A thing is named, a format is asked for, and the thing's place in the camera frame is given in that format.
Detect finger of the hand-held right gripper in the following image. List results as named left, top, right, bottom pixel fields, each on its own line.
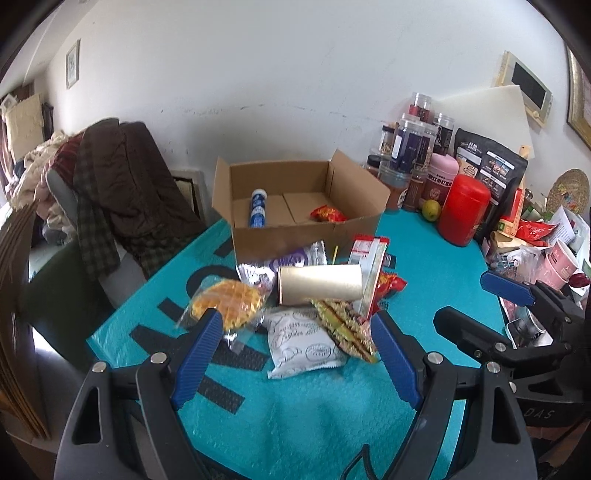
left=433, top=306, right=573, bottom=384
left=479, top=270, right=591, bottom=333

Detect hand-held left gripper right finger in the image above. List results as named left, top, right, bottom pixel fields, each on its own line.
left=369, top=311, right=540, bottom=480

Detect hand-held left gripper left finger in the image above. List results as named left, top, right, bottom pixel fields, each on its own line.
left=54, top=308, right=225, bottom=480

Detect clear waffle packet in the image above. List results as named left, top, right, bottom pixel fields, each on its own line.
left=175, top=277, right=271, bottom=356

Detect yellow red striped packet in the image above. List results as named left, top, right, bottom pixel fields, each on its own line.
left=310, top=298, right=380, bottom=363

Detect white bread packet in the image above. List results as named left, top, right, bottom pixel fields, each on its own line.
left=263, top=307, right=348, bottom=380

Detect gold box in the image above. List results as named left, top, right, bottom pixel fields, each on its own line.
left=277, top=264, right=376, bottom=306

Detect red white snack packet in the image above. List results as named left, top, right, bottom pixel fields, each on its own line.
left=348, top=235, right=391, bottom=319

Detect cardboard box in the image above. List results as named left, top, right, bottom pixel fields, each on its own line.
left=211, top=148, right=391, bottom=265

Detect silver purple snack packet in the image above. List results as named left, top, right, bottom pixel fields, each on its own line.
left=236, top=241, right=328, bottom=296

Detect pink cups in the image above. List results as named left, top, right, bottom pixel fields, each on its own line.
left=536, top=240, right=580, bottom=291

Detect crumpled red bag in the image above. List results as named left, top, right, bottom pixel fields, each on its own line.
left=517, top=219, right=561, bottom=245

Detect orange carton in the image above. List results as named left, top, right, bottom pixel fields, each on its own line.
left=496, top=185, right=527, bottom=237

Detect white papers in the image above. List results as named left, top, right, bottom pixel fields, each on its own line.
left=549, top=205, right=578, bottom=245

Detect red canister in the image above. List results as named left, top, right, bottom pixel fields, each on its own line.
left=438, top=174, right=491, bottom=247

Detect grey chair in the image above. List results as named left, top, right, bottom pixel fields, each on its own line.
left=46, top=171, right=148, bottom=305

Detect teal bubble mat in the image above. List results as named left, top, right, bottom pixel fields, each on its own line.
left=87, top=210, right=509, bottom=480

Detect woven round plate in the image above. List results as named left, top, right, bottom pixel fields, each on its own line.
left=546, top=168, right=591, bottom=217

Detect pink bottle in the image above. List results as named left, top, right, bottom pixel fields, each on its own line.
left=422, top=154, right=460, bottom=208

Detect black stand-up pouch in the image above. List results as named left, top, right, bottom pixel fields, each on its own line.
left=452, top=127, right=529, bottom=241

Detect brown powder jar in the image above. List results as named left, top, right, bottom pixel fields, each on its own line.
left=406, top=164, right=430, bottom=210

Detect wide jar brown paste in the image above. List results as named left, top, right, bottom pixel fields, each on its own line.
left=379, top=161, right=411, bottom=210

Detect green plaid shirt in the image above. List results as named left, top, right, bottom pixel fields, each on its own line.
left=76, top=152, right=185, bottom=282

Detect blue white tube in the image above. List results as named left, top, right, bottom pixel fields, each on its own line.
left=248, top=188, right=269, bottom=229

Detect clear jar black label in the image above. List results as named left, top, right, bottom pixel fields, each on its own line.
left=433, top=113, right=455, bottom=158

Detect small red snack packet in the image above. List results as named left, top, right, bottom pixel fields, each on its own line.
left=310, top=205, right=348, bottom=223

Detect clear jar blue label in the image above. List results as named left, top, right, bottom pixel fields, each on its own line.
left=390, top=117, right=428, bottom=174

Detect white foam board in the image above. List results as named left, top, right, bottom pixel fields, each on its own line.
left=434, top=85, right=534, bottom=160

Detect brown jacket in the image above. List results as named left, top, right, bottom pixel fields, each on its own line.
left=76, top=117, right=206, bottom=259

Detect clear jar of nuts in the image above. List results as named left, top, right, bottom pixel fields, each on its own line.
left=381, top=122, right=400, bottom=158

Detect clear jar red contents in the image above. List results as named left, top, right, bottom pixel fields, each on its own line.
left=409, top=92, right=437, bottom=123

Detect pile of clothes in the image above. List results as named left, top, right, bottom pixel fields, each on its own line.
left=9, top=129, right=84, bottom=241

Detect cream hanging cloth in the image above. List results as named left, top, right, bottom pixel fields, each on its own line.
left=2, top=92, right=44, bottom=160

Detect white framed wall panel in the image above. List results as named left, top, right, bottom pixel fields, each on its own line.
left=171, top=168, right=207, bottom=222

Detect gold picture frame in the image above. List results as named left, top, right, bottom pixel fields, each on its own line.
left=566, top=46, right=591, bottom=148

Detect cream frame black panel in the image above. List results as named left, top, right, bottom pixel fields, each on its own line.
left=494, top=51, right=552, bottom=125

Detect small wall picture frame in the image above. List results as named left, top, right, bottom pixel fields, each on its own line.
left=65, top=39, right=81, bottom=90

